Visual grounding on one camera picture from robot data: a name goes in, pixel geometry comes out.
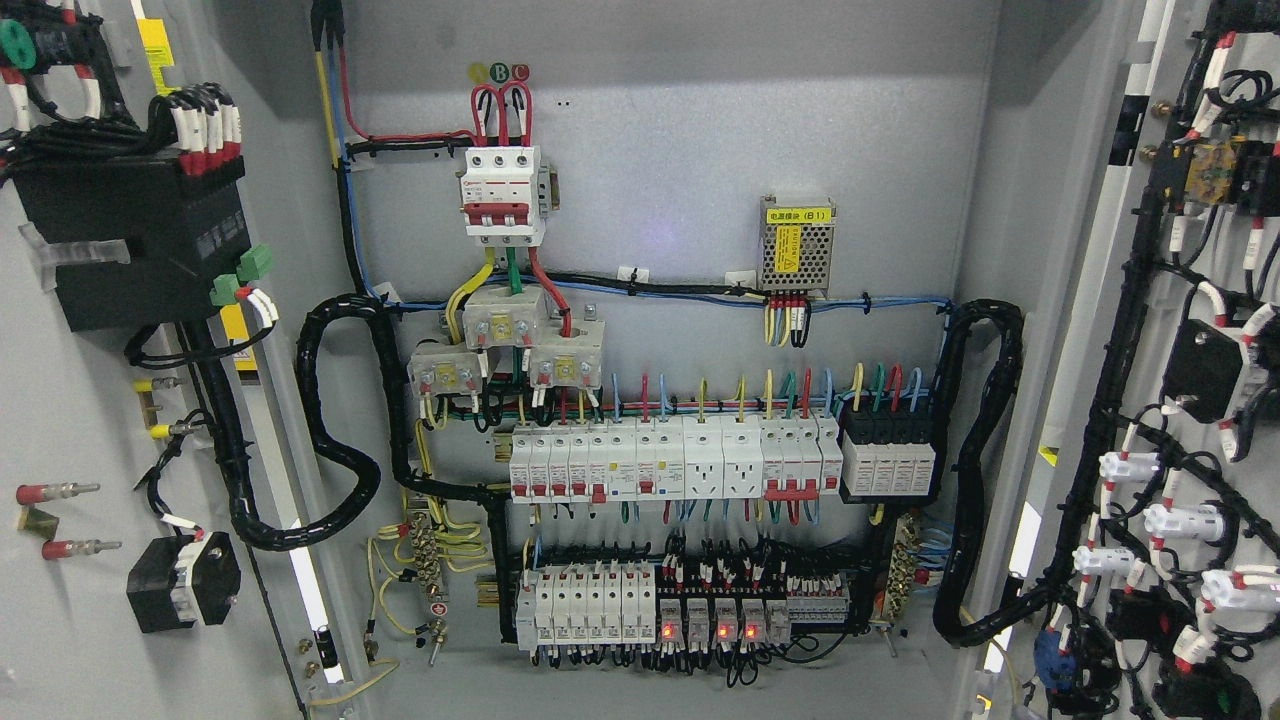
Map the grey current transformer cluster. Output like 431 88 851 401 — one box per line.
408 284 605 397

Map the metal mesh power supply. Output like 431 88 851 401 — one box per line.
756 193 837 293

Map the black left cable conduit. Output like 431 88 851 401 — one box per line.
294 295 511 553

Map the grey cabinet door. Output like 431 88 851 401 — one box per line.
934 1 1277 719
3 1 348 719

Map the black white surge protector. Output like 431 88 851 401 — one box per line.
840 404 938 506

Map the black cable conduit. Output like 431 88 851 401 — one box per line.
294 295 511 553
932 299 1027 647

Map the black right cable conduit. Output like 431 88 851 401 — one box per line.
932 299 1027 647

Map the white circuit breaker row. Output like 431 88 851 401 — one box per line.
508 411 844 503

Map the black relay terminal row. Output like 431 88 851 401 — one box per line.
511 536 854 673

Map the red white main breaker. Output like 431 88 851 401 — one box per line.
460 146 553 249

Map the brass left ground bar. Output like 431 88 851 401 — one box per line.
406 506 448 603

